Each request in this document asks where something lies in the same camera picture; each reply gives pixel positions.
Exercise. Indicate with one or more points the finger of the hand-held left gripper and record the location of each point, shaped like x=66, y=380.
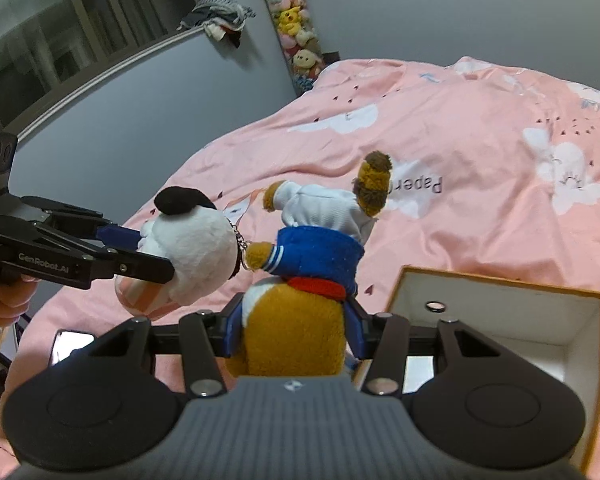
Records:
x=120, y=236
x=130, y=266

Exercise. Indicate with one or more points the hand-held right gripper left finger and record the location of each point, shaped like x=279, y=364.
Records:
x=234, y=332

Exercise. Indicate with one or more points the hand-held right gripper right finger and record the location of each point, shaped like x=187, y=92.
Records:
x=356, y=332

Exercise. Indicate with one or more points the brown plush toy blue jacket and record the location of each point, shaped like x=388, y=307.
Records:
x=295, y=330

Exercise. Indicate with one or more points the white plush toy striped body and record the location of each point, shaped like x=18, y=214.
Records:
x=195, y=245

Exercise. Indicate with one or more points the white cardboard box orange outside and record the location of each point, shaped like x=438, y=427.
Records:
x=530, y=320

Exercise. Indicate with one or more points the person's left hand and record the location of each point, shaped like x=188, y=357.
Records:
x=10, y=305

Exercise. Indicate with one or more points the window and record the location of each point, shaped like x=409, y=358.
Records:
x=55, y=35

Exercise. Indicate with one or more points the pink printed blanket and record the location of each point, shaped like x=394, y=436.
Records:
x=455, y=125

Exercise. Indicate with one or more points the pile of clothes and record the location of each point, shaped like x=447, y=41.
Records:
x=220, y=15

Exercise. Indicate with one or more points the clear tube of plush toys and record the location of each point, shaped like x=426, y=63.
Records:
x=292, y=20

